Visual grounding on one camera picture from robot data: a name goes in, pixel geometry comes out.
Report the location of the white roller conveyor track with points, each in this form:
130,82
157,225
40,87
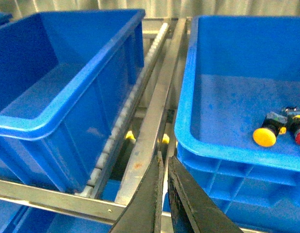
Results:
111,150

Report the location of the right shallow blue crate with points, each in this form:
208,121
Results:
238,69

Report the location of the blue plastic bin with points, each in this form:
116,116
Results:
5,18
64,79

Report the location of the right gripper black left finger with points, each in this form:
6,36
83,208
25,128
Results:
143,213

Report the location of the large red mushroom button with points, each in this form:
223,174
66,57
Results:
293,121

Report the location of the left blue plastic bin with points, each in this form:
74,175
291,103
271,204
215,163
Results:
5,18

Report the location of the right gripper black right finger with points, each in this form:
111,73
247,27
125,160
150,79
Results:
192,210

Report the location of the lower shelf blue bin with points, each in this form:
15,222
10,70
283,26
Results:
16,218

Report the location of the yellow mushroom button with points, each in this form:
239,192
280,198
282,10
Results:
273,125

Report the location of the front metal shelf rail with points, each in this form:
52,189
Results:
63,203

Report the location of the middle blue plastic bin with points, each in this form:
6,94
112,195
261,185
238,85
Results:
64,79

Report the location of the center metal divider rail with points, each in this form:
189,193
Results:
154,119

